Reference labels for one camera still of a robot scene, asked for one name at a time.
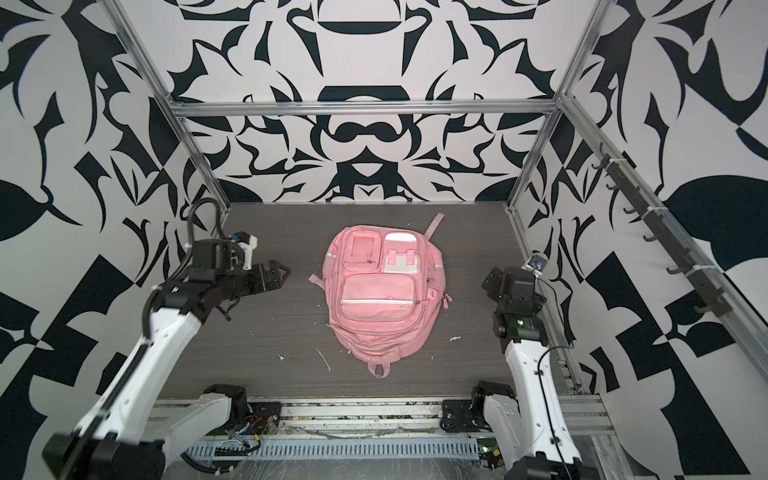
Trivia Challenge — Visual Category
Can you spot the pink student backpack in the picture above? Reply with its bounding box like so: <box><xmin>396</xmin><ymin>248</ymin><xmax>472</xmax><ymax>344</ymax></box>
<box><xmin>309</xmin><ymin>213</ymin><xmax>452</xmax><ymax>379</ymax></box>

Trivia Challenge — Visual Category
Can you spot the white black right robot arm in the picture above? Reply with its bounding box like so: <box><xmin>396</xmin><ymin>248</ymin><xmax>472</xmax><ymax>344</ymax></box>
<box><xmin>440</xmin><ymin>267</ymin><xmax>600</xmax><ymax>479</ymax></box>

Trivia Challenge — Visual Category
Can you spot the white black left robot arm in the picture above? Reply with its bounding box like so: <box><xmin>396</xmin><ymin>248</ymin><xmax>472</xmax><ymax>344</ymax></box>
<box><xmin>42</xmin><ymin>232</ymin><xmax>291</xmax><ymax>479</ymax></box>

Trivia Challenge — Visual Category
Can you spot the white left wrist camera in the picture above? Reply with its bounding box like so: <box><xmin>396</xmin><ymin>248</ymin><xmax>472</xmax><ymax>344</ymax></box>
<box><xmin>230</xmin><ymin>231</ymin><xmax>258</xmax><ymax>270</ymax></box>

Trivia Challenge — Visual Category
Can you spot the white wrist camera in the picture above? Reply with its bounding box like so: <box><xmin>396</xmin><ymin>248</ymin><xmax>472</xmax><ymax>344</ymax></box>
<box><xmin>522</xmin><ymin>253</ymin><xmax>549</xmax><ymax>277</ymax></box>
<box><xmin>230</xmin><ymin>231</ymin><xmax>258</xmax><ymax>270</ymax></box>

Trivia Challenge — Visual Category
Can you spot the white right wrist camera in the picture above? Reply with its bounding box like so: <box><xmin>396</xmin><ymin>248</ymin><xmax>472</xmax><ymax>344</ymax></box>
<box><xmin>522</xmin><ymin>253</ymin><xmax>549</xmax><ymax>277</ymax></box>

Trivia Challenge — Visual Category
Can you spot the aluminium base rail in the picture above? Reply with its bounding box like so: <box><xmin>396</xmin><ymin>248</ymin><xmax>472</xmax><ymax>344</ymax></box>
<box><xmin>101</xmin><ymin>394</ymin><xmax>619</xmax><ymax>463</ymax></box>

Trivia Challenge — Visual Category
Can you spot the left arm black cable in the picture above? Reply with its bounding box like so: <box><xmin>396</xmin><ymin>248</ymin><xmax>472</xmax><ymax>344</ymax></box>
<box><xmin>179</xmin><ymin>434</ymin><xmax>262</xmax><ymax>475</ymax></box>

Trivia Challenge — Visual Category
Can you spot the black wall hook rail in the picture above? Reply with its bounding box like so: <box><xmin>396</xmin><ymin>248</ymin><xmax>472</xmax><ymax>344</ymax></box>
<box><xmin>594</xmin><ymin>142</ymin><xmax>733</xmax><ymax>317</ymax></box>

